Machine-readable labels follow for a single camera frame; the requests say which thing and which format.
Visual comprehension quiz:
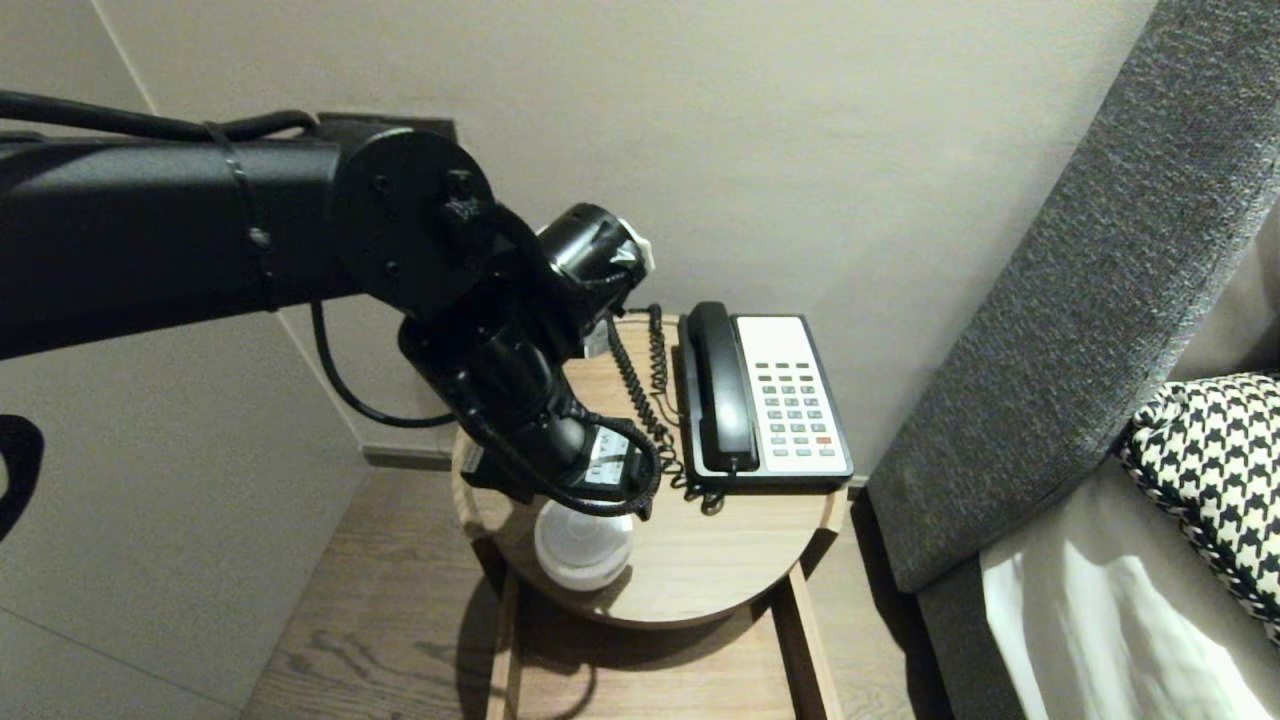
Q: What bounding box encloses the white black desk telephone base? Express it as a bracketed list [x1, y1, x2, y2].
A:
[677, 314, 854, 491]

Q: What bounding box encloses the curved wooden table drawer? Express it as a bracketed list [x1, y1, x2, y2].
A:
[487, 560, 847, 720]

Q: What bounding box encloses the round wooden bedside table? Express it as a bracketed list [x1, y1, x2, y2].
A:
[452, 312, 849, 631]

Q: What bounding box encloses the black coiled telephone cord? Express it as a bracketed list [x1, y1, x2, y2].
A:
[603, 305, 726, 514]

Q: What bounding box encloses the grey wall baseboard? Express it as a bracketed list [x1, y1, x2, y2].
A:
[362, 446, 457, 474]

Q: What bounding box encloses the beige bed pillow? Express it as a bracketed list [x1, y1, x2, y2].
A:
[1165, 190, 1280, 386]

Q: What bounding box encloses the white round lidded cup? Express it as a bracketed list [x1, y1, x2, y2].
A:
[533, 498, 637, 593]

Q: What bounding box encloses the black white houndstooth pillow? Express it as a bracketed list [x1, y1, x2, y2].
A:
[1114, 375, 1280, 647]

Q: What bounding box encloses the black telephone handset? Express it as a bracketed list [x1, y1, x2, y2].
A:
[685, 302, 759, 473]

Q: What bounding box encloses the white bed sheet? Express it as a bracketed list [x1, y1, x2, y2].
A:
[978, 455, 1280, 720]

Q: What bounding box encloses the grey fabric headboard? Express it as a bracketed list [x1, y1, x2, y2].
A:
[866, 0, 1280, 597]

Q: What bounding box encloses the grey fabric bed base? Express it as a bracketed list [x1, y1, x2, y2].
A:
[915, 556, 1023, 720]

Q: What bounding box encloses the smooth black arm cable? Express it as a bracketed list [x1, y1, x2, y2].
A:
[0, 88, 459, 431]

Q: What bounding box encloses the dark wall switch panel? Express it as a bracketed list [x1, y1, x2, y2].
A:
[318, 113, 461, 151]

